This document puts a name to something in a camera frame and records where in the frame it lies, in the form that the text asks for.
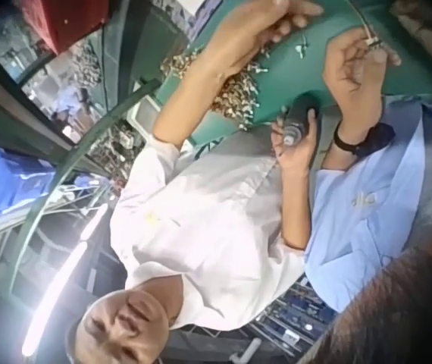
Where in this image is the grey cable with connector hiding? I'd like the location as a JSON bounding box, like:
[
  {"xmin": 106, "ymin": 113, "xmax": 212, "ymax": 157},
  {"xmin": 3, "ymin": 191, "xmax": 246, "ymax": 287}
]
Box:
[{"xmin": 346, "ymin": 0, "xmax": 386, "ymax": 52}]

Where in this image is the black wrist band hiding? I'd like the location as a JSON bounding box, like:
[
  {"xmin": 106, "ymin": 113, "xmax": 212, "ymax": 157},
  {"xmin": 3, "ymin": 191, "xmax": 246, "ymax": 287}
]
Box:
[{"xmin": 332, "ymin": 120, "xmax": 396, "ymax": 157}]

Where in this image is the cluttered parts shelf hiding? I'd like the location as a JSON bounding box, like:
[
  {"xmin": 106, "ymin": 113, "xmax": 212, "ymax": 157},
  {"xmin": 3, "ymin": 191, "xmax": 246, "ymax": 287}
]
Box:
[{"xmin": 60, "ymin": 117, "xmax": 152, "ymax": 213}]

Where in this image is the blue cloth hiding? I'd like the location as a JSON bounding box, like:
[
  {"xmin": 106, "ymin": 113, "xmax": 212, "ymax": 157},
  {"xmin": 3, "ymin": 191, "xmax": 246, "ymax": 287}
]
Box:
[{"xmin": 0, "ymin": 142, "xmax": 56, "ymax": 214}]

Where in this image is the green table mat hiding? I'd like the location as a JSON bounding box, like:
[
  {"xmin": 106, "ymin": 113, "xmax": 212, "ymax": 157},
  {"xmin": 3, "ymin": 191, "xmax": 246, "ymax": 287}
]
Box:
[{"xmin": 151, "ymin": 0, "xmax": 432, "ymax": 151}]

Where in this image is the rack of blue bins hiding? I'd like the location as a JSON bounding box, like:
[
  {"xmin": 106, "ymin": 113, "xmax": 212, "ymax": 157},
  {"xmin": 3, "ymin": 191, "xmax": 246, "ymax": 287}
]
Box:
[{"xmin": 249, "ymin": 276, "xmax": 343, "ymax": 354}]

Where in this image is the white tray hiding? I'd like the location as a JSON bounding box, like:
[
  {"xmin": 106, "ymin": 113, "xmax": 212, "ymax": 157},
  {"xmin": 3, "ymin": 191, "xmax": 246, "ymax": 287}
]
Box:
[{"xmin": 130, "ymin": 94, "xmax": 164, "ymax": 132}]

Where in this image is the black cylindrical tool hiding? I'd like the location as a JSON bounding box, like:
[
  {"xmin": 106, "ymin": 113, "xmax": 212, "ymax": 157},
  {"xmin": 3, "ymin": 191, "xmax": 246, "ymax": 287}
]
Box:
[{"xmin": 278, "ymin": 94, "xmax": 321, "ymax": 147}]

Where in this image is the white light tube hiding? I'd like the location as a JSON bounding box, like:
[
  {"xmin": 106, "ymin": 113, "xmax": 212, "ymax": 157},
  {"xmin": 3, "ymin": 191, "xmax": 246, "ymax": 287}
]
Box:
[{"xmin": 20, "ymin": 204, "xmax": 108, "ymax": 357}]

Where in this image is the person's left hand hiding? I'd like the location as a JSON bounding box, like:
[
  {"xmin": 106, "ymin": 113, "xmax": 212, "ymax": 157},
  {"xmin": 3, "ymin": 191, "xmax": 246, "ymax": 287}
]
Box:
[{"xmin": 321, "ymin": 29, "xmax": 402, "ymax": 115}]

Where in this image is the pile of small metal connectors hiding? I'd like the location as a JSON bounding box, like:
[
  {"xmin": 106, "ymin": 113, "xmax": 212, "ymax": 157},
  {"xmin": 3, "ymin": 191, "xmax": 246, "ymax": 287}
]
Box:
[{"xmin": 158, "ymin": 41, "xmax": 274, "ymax": 130}]

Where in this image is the red box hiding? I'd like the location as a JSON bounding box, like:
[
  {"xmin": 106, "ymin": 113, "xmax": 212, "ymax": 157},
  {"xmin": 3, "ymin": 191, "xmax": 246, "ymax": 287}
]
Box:
[{"xmin": 13, "ymin": 0, "xmax": 102, "ymax": 56}]

